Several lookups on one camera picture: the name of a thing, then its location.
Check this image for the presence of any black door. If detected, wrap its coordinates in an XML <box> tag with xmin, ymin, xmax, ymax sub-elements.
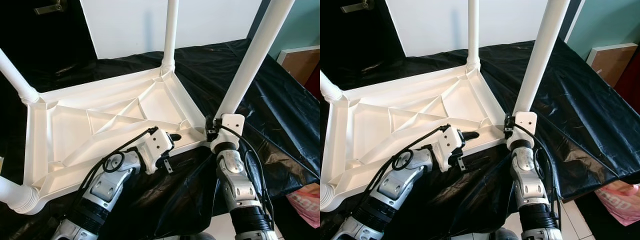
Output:
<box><xmin>320</xmin><ymin>0</ymin><xmax>406</xmax><ymax>76</ymax></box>
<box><xmin>0</xmin><ymin>0</ymin><xmax>99</xmax><ymax>86</ymax></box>

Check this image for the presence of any pink plastic bag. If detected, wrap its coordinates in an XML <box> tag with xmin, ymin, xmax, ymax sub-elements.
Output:
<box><xmin>286</xmin><ymin>182</ymin><xmax>321</xmax><ymax>228</ymax></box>
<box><xmin>595</xmin><ymin>181</ymin><xmax>640</xmax><ymax>227</ymax></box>

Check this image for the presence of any dark grey door frame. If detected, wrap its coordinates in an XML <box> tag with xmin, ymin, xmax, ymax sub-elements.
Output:
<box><xmin>562</xmin><ymin>0</ymin><xmax>583</xmax><ymax>43</ymax></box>
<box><xmin>247</xmin><ymin>0</ymin><xmax>273</xmax><ymax>56</ymax></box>

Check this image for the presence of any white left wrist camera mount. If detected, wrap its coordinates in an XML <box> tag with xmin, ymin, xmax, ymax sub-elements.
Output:
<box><xmin>142</xmin><ymin>127</ymin><xmax>175</xmax><ymax>175</ymax></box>
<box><xmin>435</xmin><ymin>125</ymin><xmax>463</xmax><ymax>172</ymax></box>

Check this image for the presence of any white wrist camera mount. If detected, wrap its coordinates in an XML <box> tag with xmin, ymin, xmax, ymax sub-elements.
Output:
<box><xmin>210</xmin><ymin>114</ymin><xmax>246</xmax><ymax>153</ymax></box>
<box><xmin>142</xmin><ymin>127</ymin><xmax>175</xmax><ymax>175</ymax></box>
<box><xmin>506</xmin><ymin>111</ymin><xmax>538</xmax><ymax>150</ymax></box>
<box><xmin>435</xmin><ymin>125</ymin><xmax>463</xmax><ymax>172</ymax></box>

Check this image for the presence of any white plastic table leg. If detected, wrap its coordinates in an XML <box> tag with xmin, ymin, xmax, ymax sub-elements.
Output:
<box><xmin>466</xmin><ymin>0</ymin><xmax>482</xmax><ymax>73</ymax></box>
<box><xmin>0</xmin><ymin>175</ymin><xmax>40</xmax><ymax>215</ymax></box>
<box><xmin>0</xmin><ymin>47</ymin><xmax>41</xmax><ymax>105</ymax></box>
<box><xmin>320</xmin><ymin>70</ymin><xmax>345</xmax><ymax>102</ymax></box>
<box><xmin>161</xmin><ymin>0</ymin><xmax>180</xmax><ymax>76</ymax></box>
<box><xmin>215</xmin><ymin>0</ymin><xmax>296</xmax><ymax>121</ymax></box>
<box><xmin>512</xmin><ymin>0</ymin><xmax>571</xmax><ymax>116</ymax></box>

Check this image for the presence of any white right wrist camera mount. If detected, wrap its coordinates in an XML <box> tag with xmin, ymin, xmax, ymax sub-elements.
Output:
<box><xmin>506</xmin><ymin>111</ymin><xmax>538</xmax><ymax>150</ymax></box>
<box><xmin>210</xmin><ymin>114</ymin><xmax>246</xmax><ymax>153</ymax></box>

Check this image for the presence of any dark red furniture piece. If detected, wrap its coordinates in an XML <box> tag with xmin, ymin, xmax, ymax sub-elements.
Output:
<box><xmin>305</xmin><ymin>62</ymin><xmax>321</xmax><ymax>99</ymax></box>
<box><xmin>616</xmin><ymin>59</ymin><xmax>640</xmax><ymax>99</ymax></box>

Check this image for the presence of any black plastic table cloth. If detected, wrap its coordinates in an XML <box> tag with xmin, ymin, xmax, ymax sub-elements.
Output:
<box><xmin>0</xmin><ymin>39</ymin><xmax>321</xmax><ymax>240</ymax></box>
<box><xmin>320</xmin><ymin>39</ymin><xmax>640</xmax><ymax>240</ymax></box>

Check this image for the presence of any white plastic table top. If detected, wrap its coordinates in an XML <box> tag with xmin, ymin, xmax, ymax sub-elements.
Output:
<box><xmin>320</xmin><ymin>67</ymin><xmax>508</xmax><ymax>212</ymax></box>
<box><xmin>20</xmin><ymin>69</ymin><xmax>211</xmax><ymax>215</ymax></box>

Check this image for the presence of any metal door handle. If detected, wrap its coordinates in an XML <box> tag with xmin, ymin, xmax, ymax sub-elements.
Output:
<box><xmin>340</xmin><ymin>0</ymin><xmax>375</xmax><ymax>13</ymax></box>
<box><xmin>34</xmin><ymin>0</ymin><xmax>67</xmax><ymax>15</ymax></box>

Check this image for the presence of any brown wooden cabinet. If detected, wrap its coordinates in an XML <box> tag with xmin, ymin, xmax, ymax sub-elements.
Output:
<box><xmin>586</xmin><ymin>43</ymin><xmax>638</xmax><ymax>86</ymax></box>
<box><xmin>276</xmin><ymin>46</ymin><xmax>321</xmax><ymax>87</ymax></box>

